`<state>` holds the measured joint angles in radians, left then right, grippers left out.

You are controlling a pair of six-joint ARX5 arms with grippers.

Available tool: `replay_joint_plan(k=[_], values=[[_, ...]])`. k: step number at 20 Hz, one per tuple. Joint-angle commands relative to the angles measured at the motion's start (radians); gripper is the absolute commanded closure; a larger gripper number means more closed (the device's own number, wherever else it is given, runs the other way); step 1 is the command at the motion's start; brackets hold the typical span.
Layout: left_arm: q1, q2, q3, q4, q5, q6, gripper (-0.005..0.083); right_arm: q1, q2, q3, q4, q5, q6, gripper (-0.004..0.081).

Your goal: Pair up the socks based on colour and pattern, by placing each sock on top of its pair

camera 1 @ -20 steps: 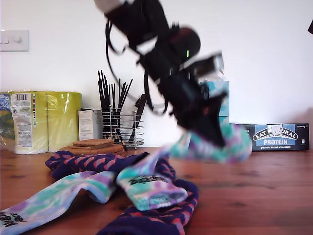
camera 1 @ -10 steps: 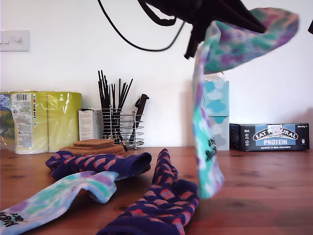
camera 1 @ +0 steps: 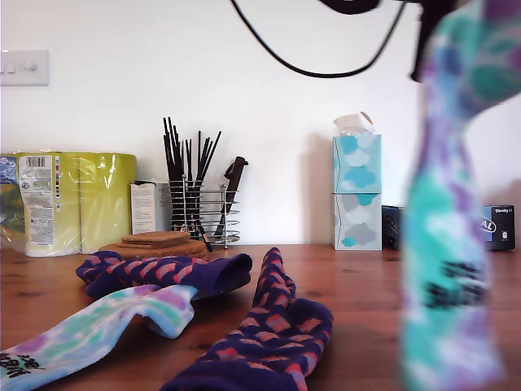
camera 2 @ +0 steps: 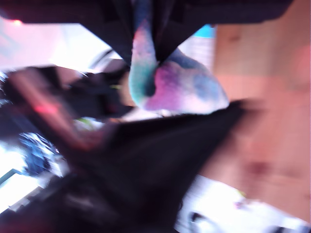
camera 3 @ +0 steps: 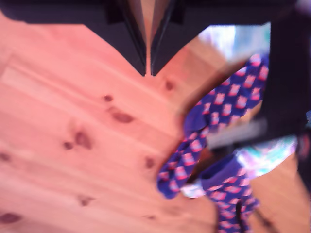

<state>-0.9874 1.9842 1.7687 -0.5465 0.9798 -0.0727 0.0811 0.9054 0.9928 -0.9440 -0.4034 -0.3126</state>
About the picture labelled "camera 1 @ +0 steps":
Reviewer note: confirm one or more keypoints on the black protein bar box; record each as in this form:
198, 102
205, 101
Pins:
390, 228

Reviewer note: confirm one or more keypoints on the black marker pen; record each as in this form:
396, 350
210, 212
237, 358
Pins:
206, 239

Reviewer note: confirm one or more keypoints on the blue cloud tissue box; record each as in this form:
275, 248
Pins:
358, 165

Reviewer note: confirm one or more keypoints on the white light switch plate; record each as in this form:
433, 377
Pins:
24, 69

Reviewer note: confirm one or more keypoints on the square cork coaster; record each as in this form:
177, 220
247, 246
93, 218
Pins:
154, 235
134, 242

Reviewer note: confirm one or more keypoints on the tie-dye crew sock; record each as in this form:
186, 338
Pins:
443, 203
102, 322

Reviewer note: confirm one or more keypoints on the purple pink-patterned sock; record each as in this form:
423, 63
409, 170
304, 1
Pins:
277, 334
142, 273

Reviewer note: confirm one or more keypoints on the grey cloud tissue box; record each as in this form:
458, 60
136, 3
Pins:
358, 220

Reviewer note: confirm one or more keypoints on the yellow paper towel pack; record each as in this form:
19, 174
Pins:
93, 203

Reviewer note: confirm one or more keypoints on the small white printed carton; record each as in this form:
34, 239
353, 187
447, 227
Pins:
142, 205

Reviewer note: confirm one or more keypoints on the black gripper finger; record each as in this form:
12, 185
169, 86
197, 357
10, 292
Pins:
425, 32

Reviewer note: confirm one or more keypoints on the black thin stick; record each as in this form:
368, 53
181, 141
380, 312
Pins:
177, 153
190, 161
212, 153
199, 153
169, 149
172, 149

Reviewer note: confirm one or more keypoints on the white tissue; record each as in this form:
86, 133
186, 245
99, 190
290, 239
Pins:
352, 122

